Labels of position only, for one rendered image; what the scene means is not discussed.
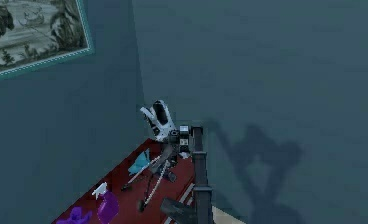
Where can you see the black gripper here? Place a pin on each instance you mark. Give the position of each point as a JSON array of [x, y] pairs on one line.
[[168, 151]]

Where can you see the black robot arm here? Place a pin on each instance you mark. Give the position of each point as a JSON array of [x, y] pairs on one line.
[[200, 173]]

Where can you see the purple spray bottle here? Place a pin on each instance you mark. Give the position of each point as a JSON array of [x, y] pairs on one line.
[[107, 205]]

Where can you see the purple sweat pants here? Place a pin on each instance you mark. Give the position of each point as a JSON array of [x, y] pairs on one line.
[[75, 216]]

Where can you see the teal crumpled cloth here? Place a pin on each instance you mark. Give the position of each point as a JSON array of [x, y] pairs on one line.
[[140, 163]]

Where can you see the small dark grey object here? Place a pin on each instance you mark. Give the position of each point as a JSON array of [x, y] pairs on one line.
[[172, 176]]

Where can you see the red chest of drawers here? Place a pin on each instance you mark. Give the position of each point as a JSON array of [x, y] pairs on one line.
[[132, 196]]

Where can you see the dark grey flat object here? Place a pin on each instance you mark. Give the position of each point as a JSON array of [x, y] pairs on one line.
[[177, 210]]

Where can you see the small white object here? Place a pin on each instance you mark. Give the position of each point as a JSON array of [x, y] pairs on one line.
[[184, 155]]

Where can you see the teal framed landscape picture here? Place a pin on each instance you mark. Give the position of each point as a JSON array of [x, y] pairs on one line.
[[35, 31]]

